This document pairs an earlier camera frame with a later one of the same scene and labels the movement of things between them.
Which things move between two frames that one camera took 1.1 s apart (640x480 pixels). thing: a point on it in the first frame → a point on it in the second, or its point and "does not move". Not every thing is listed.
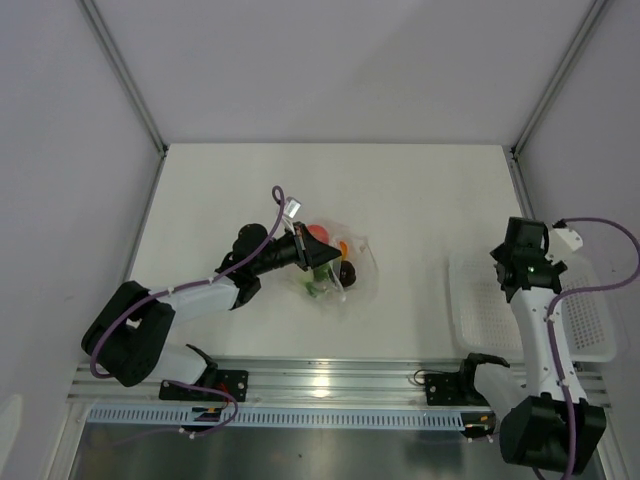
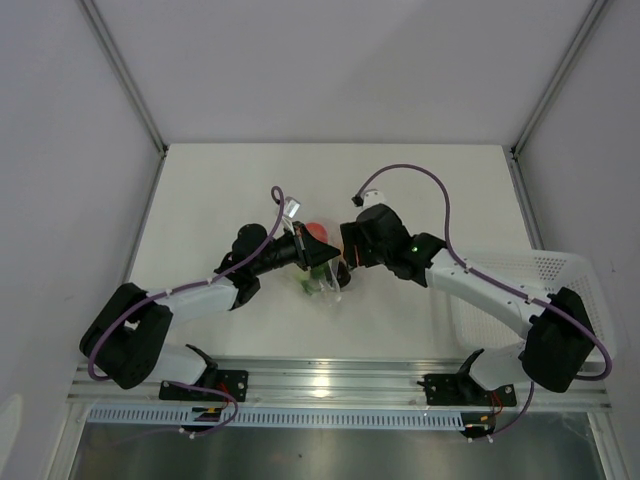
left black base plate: (235, 382) does not move
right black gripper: (560, 267) → (353, 237)
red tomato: (319, 232) does not move
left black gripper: (309, 251) does not move
